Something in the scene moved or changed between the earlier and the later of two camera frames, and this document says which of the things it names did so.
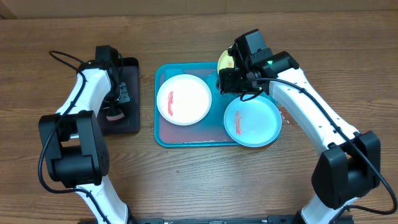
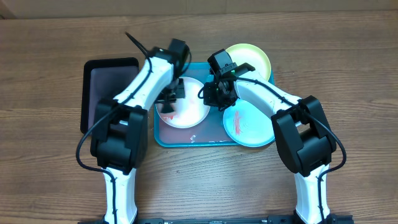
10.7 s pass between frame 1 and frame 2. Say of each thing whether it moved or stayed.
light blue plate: stayed
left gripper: moved
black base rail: stayed
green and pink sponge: moved
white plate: stayed
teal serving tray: stayed
